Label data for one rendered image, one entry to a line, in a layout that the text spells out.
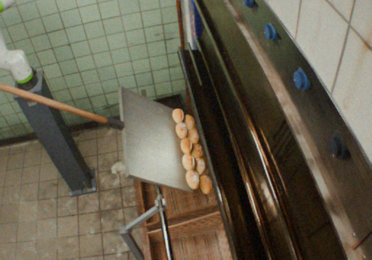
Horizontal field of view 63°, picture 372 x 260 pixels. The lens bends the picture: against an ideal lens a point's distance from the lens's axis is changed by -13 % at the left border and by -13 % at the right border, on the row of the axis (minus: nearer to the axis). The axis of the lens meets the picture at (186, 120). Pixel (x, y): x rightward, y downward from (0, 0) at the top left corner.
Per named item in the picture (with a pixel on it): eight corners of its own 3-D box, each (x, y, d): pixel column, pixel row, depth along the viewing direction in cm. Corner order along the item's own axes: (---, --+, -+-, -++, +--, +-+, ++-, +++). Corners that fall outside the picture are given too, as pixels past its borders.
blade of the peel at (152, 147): (126, 177, 143) (129, 174, 141) (118, 88, 179) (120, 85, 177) (192, 192, 163) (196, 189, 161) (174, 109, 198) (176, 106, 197)
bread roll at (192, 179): (198, 190, 165) (205, 184, 162) (188, 189, 161) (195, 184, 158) (192, 173, 171) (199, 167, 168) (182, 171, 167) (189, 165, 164)
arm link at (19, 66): (21, 68, 206) (10, 46, 192) (37, 71, 202) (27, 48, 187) (9, 81, 198) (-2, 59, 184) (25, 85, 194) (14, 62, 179)
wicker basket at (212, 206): (207, 148, 237) (205, 121, 216) (228, 220, 200) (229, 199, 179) (137, 162, 234) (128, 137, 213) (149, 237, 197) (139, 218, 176)
